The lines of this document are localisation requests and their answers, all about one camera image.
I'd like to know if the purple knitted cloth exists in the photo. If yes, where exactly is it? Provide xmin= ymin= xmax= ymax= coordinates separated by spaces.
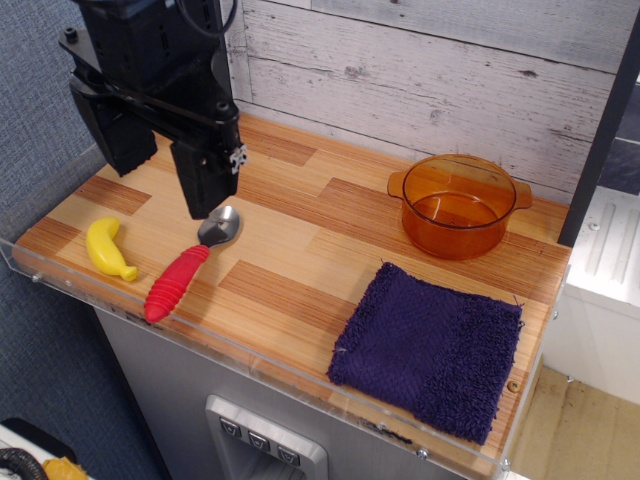
xmin=327 ymin=263 xmax=523 ymax=445

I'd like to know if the yellow toy banana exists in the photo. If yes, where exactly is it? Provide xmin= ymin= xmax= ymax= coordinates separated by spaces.
xmin=86 ymin=216 xmax=138 ymax=282

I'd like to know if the clear acrylic table guard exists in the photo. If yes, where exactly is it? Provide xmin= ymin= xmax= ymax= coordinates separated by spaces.
xmin=0 ymin=237 xmax=571 ymax=480

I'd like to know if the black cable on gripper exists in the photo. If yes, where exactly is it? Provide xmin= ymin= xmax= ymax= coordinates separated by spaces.
xmin=174 ymin=0 xmax=226 ymax=41

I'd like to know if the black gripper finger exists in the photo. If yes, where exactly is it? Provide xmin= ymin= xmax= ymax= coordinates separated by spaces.
xmin=71 ymin=88 xmax=157 ymax=176
xmin=170 ymin=135 xmax=238 ymax=220

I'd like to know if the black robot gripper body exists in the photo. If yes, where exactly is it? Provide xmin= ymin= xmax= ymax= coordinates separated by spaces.
xmin=58 ymin=1 xmax=246 ymax=174

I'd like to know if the black braided hose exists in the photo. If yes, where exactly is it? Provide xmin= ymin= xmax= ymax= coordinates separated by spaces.
xmin=0 ymin=447 xmax=50 ymax=480

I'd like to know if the white ribbed side cabinet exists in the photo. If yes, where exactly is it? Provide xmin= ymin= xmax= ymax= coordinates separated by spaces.
xmin=543 ymin=187 xmax=639 ymax=404

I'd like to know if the grey cabinet with button panel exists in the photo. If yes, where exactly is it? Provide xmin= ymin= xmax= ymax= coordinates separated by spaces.
xmin=93 ymin=307 xmax=451 ymax=480

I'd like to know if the orange transparent pot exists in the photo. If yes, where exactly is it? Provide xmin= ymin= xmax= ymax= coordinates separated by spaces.
xmin=387 ymin=154 xmax=533 ymax=260

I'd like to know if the red handled metal spoon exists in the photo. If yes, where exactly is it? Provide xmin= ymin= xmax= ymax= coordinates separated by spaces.
xmin=144 ymin=205 xmax=241 ymax=324

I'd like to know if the yellow object bottom left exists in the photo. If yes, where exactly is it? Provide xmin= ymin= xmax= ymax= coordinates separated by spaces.
xmin=42 ymin=457 xmax=90 ymax=480

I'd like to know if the black vertical post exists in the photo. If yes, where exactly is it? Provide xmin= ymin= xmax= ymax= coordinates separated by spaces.
xmin=556 ymin=0 xmax=640 ymax=248

